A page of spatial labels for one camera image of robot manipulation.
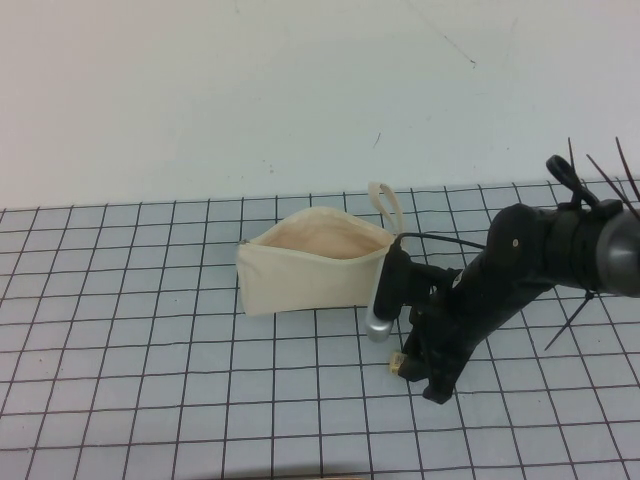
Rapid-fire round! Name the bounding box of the black zip tie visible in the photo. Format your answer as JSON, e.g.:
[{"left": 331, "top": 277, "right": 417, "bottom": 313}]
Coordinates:
[
  {"left": 566, "top": 137, "right": 581, "bottom": 186},
  {"left": 585, "top": 153, "right": 640, "bottom": 216},
  {"left": 546, "top": 288, "right": 597, "bottom": 352},
  {"left": 614, "top": 136, "right": 640, "bottom": 199}
]

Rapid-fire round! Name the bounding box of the cream canvas zipper pencil case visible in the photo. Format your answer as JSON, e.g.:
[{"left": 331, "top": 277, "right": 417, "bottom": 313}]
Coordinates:
[{"left": 235, "top": 182, "right": 404, "bottom": 318}]

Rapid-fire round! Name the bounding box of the thin black camera cable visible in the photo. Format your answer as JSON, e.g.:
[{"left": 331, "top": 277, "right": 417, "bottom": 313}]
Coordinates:
[{"left": 392, "top": 230, "right": 489, "bottom": 250}]

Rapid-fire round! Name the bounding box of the grey grid-patterned table mat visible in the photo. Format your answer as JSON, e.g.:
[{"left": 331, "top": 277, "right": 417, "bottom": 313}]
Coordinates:
[{"left": 0, "top": 177, "right": 640, "bottom": 480}]

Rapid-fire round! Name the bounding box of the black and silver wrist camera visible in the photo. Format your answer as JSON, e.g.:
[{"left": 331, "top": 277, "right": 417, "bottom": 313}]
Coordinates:
[{"left": 366, "top": 242, "right": 436, "bottom": 346}]

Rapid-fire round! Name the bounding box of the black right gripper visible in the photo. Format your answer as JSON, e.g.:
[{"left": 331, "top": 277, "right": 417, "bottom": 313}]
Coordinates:
[{"left": 399, "top": 267, "right": 496, "bottom": 404}]

